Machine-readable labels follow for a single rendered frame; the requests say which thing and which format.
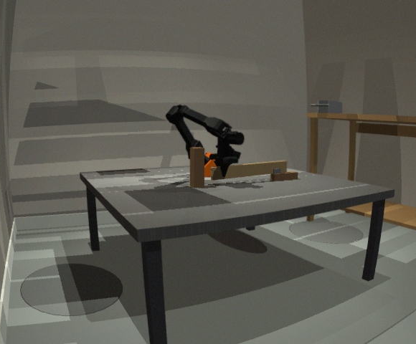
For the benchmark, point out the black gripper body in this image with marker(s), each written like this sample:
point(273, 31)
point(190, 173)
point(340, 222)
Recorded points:
point(223, 154)

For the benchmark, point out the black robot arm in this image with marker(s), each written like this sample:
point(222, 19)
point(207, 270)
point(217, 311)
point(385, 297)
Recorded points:
point(213, 125)

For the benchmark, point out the long wooden rail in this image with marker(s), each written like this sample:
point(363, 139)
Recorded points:
point(250, 169)

